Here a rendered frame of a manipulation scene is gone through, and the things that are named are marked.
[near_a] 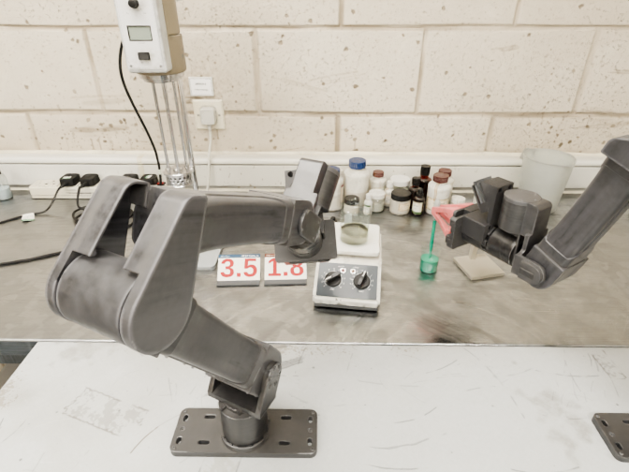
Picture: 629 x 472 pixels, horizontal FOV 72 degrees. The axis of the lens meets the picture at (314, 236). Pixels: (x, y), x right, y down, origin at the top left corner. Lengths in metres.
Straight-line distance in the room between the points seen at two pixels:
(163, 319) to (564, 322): 0.77
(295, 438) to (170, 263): 0.39
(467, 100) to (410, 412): 0.91
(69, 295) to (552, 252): 0.64
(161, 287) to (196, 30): 1.02
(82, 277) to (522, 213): 0.63
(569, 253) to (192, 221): 0.56
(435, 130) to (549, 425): 0.86
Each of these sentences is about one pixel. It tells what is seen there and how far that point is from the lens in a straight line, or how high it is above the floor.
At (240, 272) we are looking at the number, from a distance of 0.94.
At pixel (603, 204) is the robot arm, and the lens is 0.70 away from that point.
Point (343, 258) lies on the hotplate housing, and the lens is 0.88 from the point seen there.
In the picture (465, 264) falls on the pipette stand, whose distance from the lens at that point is 1.02.
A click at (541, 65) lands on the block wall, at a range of 1.39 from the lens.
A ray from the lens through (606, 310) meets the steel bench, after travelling 1.03.
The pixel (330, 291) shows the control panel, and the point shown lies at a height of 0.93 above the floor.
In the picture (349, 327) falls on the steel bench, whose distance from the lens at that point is 0.82.
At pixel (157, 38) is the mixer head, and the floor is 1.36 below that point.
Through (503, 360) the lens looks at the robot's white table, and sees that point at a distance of 0.83.
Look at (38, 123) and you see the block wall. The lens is 1.53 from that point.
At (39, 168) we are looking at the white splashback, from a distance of 1.54.
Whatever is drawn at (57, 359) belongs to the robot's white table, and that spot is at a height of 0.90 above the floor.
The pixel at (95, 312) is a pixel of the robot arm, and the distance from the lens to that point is 0.35.
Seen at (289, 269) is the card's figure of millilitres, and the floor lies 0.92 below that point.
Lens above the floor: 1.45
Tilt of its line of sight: 31 degrees down
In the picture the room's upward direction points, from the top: straight up
